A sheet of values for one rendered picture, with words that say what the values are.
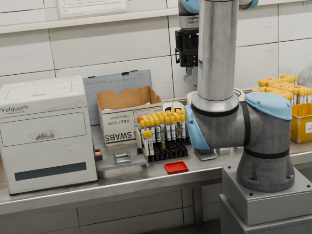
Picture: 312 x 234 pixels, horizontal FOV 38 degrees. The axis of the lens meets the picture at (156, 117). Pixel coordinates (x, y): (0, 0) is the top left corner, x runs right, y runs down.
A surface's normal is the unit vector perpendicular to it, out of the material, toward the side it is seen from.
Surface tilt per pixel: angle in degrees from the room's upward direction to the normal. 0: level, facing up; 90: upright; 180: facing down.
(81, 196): 90
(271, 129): 92
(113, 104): 88
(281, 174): 75
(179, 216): 90
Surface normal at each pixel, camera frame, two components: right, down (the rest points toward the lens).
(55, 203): 0.19, 0.29
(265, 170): -0.25, 0.05
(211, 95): -0.30, 0.50
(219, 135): 0.09, 0.51
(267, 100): 0.08, -0.94
